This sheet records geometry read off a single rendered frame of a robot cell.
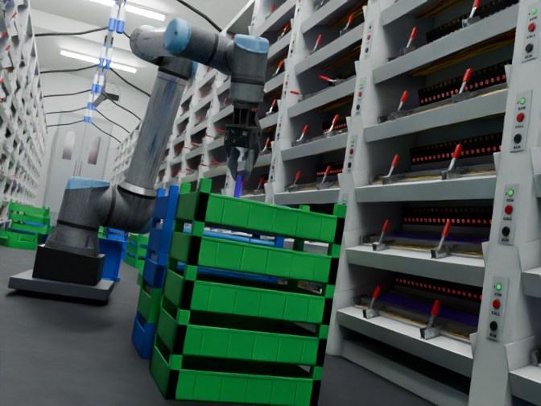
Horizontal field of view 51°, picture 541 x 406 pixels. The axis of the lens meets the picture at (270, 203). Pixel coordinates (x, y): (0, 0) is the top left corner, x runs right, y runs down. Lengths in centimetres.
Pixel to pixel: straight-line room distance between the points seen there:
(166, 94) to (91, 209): 49
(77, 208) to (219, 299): 115
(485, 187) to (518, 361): 36
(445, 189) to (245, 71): 57
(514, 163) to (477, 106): 20
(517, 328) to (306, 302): 40
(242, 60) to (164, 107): 70
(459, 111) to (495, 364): 58
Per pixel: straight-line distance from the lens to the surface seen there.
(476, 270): 127
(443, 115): 147
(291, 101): 247
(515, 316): 118
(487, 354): 123
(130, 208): 215
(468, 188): 133
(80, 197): 212
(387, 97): 185
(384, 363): 159
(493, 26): 143
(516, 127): 125
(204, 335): 106
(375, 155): 180
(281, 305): 109
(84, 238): 212
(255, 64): 147
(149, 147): 213
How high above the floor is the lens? 30
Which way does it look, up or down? 4 degrees up
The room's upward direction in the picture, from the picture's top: 9 degrees clockwise
